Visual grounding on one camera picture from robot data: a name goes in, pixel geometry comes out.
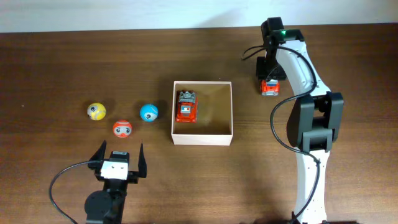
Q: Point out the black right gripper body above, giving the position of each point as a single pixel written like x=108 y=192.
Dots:
x=269 y=68

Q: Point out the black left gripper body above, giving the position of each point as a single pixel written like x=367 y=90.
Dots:
x=132 y=178

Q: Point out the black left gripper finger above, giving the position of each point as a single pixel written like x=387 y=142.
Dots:
x=142 y=165
x=96 y=160

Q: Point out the red toy truck yellow ladder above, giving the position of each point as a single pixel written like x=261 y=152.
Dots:
x=270 y=88

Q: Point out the red face ball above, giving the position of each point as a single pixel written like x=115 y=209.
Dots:
x=122 y=128

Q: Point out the yellow face ball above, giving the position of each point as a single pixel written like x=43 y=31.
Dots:
x=96 y=111

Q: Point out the blue face ball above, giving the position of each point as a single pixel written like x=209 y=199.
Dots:
x=149 y=113

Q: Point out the red toy truck blue tracks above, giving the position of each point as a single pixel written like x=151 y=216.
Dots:
x=187 y=107

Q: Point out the white cardboard box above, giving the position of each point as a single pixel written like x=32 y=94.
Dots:
x=214 y=125

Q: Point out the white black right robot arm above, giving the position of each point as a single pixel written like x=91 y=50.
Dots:
x=314 y=122

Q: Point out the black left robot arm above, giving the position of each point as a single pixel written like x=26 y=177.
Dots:
x=107 y=205

